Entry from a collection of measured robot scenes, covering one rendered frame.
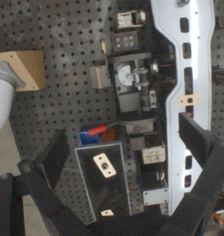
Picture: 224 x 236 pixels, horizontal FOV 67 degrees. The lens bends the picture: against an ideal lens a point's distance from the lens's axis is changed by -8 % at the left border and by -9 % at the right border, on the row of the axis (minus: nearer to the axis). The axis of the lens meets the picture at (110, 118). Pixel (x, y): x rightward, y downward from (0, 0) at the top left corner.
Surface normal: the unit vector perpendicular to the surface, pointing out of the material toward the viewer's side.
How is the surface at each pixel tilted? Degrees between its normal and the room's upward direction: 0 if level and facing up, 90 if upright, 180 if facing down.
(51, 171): 90
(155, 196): 0
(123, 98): 0
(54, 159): 90
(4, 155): 0
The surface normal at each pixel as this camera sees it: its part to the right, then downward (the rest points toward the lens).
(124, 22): -0.02, 0.34
